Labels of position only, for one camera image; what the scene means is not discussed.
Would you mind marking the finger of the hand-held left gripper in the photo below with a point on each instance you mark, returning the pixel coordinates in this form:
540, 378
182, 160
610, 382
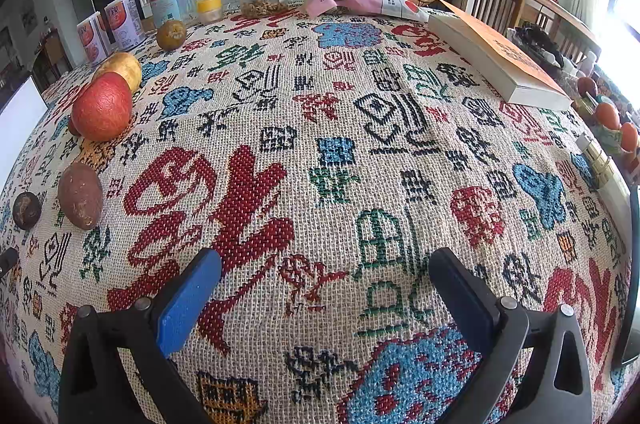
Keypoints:
7, 260

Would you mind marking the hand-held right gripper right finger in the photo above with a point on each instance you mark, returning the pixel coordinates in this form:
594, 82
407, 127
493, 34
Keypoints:
460, 299

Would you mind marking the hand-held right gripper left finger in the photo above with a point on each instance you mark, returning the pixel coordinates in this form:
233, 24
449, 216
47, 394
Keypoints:
187, 304

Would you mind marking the white cardboard box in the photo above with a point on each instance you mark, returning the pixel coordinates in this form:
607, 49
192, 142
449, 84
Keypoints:
20, 124

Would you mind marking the red apple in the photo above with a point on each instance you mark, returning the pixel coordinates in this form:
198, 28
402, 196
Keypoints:
102, 106

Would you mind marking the wrinkled yellow apple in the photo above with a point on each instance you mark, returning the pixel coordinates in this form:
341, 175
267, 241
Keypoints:
125, 66

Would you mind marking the green-brown kiwi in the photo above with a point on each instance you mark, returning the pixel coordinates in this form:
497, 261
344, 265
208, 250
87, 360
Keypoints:
171, 35

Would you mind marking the black smartphone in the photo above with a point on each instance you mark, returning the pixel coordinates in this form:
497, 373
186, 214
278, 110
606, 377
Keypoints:
633, 279

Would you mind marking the printed woven tablecloth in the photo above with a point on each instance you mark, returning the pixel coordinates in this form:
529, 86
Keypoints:
325, 179

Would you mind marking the small white carton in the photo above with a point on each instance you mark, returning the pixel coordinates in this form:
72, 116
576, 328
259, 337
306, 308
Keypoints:
602, 174

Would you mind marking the fruit basket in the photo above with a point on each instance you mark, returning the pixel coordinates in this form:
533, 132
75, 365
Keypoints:
607, 139

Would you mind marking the orange in basket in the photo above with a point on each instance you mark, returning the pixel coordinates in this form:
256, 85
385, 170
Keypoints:
607, 114
629, 136

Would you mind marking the purple and orange can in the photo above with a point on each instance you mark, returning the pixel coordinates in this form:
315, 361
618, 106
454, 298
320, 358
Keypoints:
92, 39
125, 24

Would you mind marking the orange cover book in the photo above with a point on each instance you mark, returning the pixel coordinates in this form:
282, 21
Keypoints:
500, 54

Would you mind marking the black desk organizer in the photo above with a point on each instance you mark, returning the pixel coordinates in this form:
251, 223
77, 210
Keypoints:
535, 46

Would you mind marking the small yellow-lid jar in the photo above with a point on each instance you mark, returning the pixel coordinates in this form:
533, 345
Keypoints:
209, 9

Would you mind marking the pile of walnuts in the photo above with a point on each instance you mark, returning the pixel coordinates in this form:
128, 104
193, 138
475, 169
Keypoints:
265, 8

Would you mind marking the framed wall picture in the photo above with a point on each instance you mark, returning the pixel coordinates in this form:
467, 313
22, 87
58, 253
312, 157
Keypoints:
28, 11

